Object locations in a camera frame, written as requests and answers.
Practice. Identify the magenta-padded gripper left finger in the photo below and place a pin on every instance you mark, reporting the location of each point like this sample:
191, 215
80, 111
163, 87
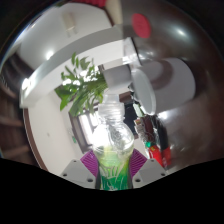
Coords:
75, 171

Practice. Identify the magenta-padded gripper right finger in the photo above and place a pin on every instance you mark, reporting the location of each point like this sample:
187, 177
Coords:
150, 171

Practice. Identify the clear bottle with green label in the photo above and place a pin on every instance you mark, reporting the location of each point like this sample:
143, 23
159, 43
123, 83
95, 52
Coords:
111, 143

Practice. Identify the potted plant in white pot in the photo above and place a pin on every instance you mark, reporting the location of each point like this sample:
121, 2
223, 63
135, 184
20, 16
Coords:
81, 88

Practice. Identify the flat round red coaster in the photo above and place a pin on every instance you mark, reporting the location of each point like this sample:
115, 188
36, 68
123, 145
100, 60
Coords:
141, 25

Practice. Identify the red carpeted staircase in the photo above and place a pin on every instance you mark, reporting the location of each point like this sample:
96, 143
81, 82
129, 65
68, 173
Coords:
90, 2

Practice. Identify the white wall radiator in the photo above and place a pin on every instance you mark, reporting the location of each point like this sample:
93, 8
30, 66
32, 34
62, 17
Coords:
70, 23

